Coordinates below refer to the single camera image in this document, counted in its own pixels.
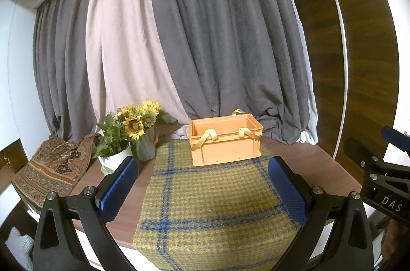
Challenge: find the grey ribbed vase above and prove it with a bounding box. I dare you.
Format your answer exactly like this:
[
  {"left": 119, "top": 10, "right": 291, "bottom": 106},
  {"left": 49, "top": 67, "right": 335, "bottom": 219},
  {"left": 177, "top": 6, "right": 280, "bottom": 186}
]
[{"left": 129, "top": 125, "right": 160, "bottom": 161}]

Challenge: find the green plant in white pot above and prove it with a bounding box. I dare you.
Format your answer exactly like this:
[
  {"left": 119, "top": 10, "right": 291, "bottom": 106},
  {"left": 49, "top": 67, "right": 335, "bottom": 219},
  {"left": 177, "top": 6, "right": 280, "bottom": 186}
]
[{"left": 93, "top": 112, "right": 134, "bottom": 176}]

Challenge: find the white ribbed cloth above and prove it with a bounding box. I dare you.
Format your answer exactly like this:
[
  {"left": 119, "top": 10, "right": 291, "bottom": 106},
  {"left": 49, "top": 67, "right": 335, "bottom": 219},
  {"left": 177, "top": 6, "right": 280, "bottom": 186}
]
[{"left": 6, "top": 225, "right": 34, "bottom": 271}]

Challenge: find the brown patterned fabric bag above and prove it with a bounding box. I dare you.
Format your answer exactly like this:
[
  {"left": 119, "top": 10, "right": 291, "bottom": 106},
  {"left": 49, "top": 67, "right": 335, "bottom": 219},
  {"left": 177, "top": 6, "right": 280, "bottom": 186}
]
[{"left": 14, "top": 133, "right": 104, "bottom": 208}]

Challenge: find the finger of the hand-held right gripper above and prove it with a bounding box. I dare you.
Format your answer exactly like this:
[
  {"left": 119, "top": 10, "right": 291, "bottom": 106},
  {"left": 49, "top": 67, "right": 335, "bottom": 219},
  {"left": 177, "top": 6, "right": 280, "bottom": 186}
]
[
  {"left": 343, "top": 137, "right": 386, "bottom": 174},
  {"left": 381, "top": 126, "right": 410, "bottom": 152}
]

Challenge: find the sunflower bouquet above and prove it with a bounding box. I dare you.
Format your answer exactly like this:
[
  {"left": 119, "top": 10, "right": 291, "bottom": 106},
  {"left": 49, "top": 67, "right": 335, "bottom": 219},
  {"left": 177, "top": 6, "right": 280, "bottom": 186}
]
[{"left": 113, "top": 100, "right": 179, "bottom": 141}]

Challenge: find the white sheer curtain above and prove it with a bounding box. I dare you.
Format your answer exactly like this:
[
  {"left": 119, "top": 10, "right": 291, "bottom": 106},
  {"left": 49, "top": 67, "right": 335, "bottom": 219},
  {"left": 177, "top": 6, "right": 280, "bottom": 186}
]
[{"left": 288, "top": 0, "right": 320, "bottom": 144}]

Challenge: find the pale pink curtain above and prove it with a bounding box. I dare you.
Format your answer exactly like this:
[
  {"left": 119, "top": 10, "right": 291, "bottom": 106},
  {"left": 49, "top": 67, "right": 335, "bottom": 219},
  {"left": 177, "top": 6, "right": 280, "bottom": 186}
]
[{"left": 86, "top": 0, "right": 193, "bottom": 139}]

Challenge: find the yellow blue plaid mat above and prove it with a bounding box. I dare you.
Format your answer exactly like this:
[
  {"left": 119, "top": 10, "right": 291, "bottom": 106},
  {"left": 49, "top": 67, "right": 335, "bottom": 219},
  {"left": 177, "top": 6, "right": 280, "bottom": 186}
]
[{"left": 132, "top": 138, "right": 303, "bottom": 271}]

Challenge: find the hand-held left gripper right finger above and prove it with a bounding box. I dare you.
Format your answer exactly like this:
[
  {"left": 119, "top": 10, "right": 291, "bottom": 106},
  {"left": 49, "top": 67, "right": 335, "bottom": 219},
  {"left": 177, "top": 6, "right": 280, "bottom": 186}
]
[{"left": 268, "top": 156, "right": 374, "bottom": 271}]

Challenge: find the narrow grey curtain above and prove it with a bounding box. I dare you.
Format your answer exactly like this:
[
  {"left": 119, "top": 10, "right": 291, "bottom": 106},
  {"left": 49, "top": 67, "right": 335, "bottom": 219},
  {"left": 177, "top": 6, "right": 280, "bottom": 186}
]
[{"left": 33, "top": 0, "right": 108, "bottom": 143}]

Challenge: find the wooden cabinet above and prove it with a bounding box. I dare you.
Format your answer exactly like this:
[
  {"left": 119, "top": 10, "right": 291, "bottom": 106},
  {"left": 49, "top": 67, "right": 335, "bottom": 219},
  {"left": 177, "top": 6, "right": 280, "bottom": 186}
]
[{"left": 0, "top": 138, "right": 24, "bottom": 174}]

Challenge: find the wide grey curtain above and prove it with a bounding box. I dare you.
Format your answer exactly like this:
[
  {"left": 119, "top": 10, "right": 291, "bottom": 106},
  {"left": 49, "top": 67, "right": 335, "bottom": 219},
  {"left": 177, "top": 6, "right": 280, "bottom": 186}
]
[{"left": 147, "top": 0, "right": 309, "bottom": 145}]

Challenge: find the orange plastic crate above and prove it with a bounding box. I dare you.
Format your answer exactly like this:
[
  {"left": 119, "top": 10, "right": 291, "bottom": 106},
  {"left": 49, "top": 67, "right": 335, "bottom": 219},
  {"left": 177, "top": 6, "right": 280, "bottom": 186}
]
[{"left": 188, "top": 109, "right": 264, "bottom": 167}]

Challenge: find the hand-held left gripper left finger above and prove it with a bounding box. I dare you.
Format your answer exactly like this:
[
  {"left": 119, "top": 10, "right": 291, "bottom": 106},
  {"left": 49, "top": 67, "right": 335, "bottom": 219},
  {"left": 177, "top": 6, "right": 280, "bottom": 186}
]
[{"left": 33, "top": 156, "right": 139, "bottom": 271}]

